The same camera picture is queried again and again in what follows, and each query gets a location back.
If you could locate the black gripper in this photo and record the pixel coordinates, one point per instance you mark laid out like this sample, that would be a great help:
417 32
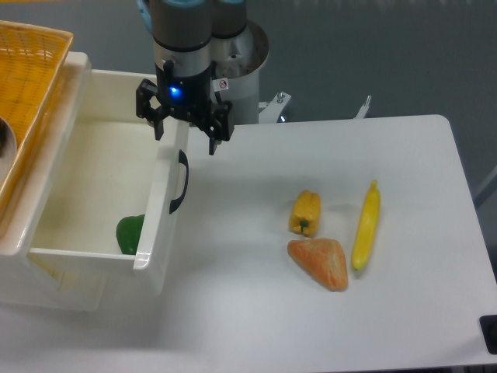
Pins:
185 98

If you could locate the green bell pepper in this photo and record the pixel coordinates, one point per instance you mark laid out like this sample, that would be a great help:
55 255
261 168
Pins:
128 233

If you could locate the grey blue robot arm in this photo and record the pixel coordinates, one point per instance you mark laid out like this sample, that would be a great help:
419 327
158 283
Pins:
188 71

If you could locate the open upper white drawer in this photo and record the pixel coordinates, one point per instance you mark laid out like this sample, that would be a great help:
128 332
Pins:
113 167

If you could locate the yellow bell pepper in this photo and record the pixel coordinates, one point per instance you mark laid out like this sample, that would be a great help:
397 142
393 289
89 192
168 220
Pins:
305 214

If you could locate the white drawer cabinet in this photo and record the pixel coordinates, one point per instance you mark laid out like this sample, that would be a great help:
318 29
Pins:
26 277

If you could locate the yellow woven basket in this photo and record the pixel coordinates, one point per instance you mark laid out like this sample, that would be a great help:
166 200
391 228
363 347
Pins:
31 60

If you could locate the white bowl in basket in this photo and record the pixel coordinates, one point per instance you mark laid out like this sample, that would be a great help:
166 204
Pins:
8 150

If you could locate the orange triangular bread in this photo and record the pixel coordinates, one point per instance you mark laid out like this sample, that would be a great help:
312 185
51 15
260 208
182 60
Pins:
323 259

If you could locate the yellow banana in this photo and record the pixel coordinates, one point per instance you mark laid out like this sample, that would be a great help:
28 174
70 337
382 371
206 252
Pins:
367 227

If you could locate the black object at table edge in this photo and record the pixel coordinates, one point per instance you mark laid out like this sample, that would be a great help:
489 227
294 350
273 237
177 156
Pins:
488 324

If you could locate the black drawer handle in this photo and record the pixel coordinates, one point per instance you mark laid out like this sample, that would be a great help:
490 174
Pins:
182 182

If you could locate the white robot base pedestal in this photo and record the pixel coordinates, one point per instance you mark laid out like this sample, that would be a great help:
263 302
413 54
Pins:
238 62

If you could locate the white metal bracket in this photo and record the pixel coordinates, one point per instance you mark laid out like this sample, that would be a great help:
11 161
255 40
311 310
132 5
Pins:
363 110

